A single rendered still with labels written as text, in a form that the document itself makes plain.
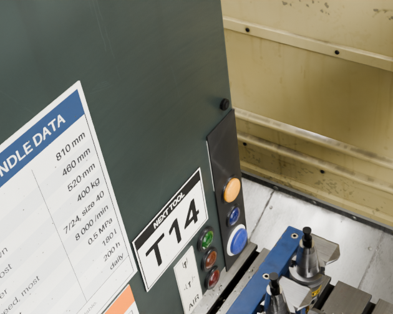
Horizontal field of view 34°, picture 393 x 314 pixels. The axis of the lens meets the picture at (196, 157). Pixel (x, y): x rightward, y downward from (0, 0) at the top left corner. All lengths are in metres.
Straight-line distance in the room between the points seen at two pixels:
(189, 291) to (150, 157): 0.19
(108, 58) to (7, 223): 0.12
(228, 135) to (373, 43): 0.79
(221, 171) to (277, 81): 0.95
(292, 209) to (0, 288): 1.39
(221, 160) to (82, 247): 0.19
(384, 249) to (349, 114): 0.39
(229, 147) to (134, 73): 0.18
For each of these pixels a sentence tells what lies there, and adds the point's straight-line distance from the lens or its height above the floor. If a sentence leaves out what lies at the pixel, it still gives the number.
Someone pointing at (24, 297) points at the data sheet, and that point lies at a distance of 0.45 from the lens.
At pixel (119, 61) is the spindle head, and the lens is 0.44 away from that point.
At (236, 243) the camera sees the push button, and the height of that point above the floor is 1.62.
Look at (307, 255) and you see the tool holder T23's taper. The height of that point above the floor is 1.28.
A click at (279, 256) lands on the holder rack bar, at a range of 1.17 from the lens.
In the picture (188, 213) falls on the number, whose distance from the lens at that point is 0.58.
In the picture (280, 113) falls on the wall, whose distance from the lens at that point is 1.60.
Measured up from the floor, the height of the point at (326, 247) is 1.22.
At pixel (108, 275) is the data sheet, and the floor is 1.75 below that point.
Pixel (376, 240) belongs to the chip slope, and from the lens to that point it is 1.70.
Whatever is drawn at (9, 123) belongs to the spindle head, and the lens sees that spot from 0.38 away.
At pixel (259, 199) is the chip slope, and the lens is 1.80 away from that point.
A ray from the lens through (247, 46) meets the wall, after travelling 1.53.
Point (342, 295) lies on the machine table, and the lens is 1.52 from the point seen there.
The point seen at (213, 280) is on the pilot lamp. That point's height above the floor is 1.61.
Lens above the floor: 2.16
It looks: 43 degrees down
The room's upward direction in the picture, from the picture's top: 9 degrees counter-clockwise
